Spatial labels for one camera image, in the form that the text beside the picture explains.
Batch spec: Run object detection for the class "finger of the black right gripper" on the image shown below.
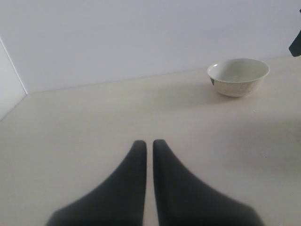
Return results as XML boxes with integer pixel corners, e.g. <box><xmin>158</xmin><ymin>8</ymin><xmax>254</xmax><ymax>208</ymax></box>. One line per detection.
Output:
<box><xmin>289</xmin><ymin>31</ymin><xmax>301</xmax><ymax>57</ymax></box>

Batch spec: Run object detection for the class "cream ceramic bowl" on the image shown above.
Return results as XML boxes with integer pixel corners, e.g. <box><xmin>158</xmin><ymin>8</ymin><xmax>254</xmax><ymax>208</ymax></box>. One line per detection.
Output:
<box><xmin>207</xmin><ymin>58</ymin><xmax>270</xmax><ymax>97</ymax></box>

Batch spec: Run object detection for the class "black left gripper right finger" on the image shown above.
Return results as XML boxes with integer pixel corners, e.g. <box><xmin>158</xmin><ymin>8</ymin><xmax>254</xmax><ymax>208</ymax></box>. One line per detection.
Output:
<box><xmin>153</xmin><ymin>139</ymin><xmax>264</xmax><ymax>226</ymax></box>

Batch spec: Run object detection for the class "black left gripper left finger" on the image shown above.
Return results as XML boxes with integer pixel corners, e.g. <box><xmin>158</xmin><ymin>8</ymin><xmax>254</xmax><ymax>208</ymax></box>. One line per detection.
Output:
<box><xmin>47</xmin><ymin>140</ymin><xmax>147</xmax><ymax>226</ymax></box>

